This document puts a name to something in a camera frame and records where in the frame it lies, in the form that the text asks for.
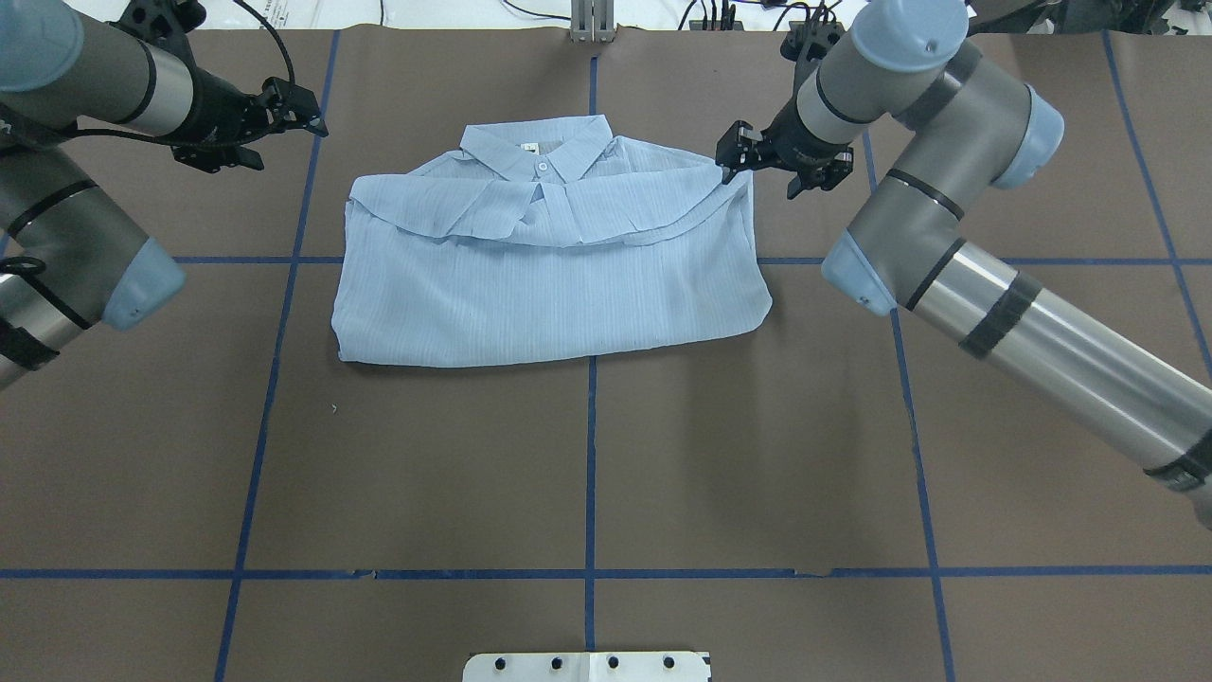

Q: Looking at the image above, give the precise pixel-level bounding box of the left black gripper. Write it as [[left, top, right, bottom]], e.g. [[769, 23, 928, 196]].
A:
[[170, 71, 328, 173]]

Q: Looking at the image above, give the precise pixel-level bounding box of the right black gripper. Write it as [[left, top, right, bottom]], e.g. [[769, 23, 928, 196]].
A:
[[715, 101, 853, 200]]

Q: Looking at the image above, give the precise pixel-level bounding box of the light blue button-up shirt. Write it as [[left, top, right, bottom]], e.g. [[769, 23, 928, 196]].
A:
[[330, 116, 772, 368]]

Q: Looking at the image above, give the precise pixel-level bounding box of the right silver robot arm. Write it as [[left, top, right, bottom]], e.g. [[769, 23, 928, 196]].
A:
[[715, 1, 1210, 527]]

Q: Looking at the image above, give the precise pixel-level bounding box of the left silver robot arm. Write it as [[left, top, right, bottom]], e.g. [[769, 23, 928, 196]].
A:
[[1, 1, 328, 386]]

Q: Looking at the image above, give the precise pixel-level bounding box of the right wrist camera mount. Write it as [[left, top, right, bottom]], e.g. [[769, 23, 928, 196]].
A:
[[779, 21, 846, 91]]

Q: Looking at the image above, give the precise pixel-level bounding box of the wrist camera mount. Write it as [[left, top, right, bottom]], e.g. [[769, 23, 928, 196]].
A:
[[109, 0, 207, 45], [779, 21, 846, 91]]

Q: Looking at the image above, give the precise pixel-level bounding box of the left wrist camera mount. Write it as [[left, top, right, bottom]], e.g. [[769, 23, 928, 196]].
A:
[[109, 0, 207, 45]]

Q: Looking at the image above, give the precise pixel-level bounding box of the grey aluminium frame post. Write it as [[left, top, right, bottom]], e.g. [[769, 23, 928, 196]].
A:
[[570, 0, 617, 45]]

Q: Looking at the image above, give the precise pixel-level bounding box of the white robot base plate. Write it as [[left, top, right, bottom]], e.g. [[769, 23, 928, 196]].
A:
[[461, 651, 713, 681]]

